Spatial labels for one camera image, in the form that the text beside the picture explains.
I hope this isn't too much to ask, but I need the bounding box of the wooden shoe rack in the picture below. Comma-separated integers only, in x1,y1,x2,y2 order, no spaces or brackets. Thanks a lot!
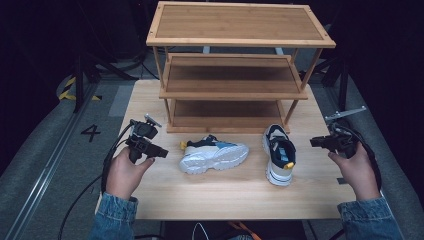
145,0,337,135

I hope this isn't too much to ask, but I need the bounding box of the orange strap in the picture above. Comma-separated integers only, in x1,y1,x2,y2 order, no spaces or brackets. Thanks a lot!
228,220,263,240

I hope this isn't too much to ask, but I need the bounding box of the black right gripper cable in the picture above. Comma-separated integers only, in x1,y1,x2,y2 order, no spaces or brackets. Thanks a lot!
333,122,383,192

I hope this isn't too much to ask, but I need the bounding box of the white and navy sneaker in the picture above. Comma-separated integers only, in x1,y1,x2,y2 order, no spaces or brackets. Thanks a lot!
262,123,297,187
178,134,250,175

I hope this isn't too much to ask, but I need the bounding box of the black metal stand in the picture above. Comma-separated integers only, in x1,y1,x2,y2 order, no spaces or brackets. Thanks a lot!
319,56,351,113
71,49,138,114

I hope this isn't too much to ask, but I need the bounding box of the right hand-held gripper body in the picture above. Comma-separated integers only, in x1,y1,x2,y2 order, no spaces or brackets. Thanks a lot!
324,106,367,159

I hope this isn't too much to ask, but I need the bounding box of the thin white cable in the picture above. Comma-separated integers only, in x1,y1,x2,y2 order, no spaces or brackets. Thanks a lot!
191,222,211,240

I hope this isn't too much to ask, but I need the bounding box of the person's left hand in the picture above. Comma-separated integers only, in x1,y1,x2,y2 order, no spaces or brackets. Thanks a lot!
105,147,156,201

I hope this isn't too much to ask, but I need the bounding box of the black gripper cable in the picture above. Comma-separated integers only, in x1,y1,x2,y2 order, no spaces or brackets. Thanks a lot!
333,122,383,192
58,121,135,240

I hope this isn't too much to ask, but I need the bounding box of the metal floor rail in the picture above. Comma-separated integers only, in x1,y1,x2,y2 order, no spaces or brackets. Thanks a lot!
3,83,98,240
328,86,418,240

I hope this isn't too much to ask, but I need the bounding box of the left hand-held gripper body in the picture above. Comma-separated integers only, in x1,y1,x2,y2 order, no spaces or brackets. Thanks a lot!
125,113,163,164

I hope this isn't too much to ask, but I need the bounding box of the person's right hand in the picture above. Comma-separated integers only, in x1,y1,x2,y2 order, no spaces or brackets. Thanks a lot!
328,141,381,202

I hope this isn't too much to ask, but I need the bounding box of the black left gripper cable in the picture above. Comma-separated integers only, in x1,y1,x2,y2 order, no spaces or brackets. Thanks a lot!
58,121,135,240

